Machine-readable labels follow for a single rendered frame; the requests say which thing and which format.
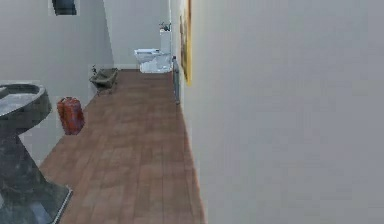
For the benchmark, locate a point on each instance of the grey radiator panel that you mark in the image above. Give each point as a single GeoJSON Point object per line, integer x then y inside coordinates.
{"type": "Point", "coordinates": [176, 81]}

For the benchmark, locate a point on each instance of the white toilet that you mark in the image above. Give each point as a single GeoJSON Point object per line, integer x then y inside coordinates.
{"type": "Point", "coordinates": [154, 57]}

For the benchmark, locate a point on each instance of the small dark green plant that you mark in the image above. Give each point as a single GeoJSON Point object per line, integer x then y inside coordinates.
{"type": "Point", "coordinates": [165, 26]}

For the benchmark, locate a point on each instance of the yellow framed wall picture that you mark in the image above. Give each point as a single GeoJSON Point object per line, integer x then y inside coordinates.
{"type": "Point", "coordinates": [187, 43]}

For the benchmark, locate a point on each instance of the dark wall window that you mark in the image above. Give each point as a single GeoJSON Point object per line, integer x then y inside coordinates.
{"type": "Point", "coordinates": [64, 6]}

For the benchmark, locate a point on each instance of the grey stone pedestal sink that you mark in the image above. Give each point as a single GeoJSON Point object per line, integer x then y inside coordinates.
{"type": "Point", "coordinates": [20, 110]}

